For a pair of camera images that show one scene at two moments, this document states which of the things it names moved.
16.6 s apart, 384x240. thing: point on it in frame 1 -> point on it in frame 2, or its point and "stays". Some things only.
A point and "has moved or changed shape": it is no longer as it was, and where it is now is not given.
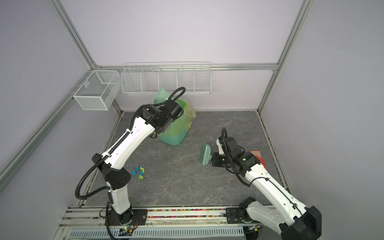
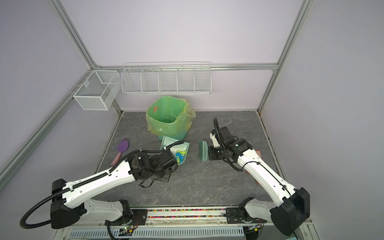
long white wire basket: [177, 77] stays
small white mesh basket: [100, 91] stays
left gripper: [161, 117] -> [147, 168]
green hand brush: [204, 154] has moved or changed shape
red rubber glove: [258, 154] stays
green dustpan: [161, 95] -> [180, 150]
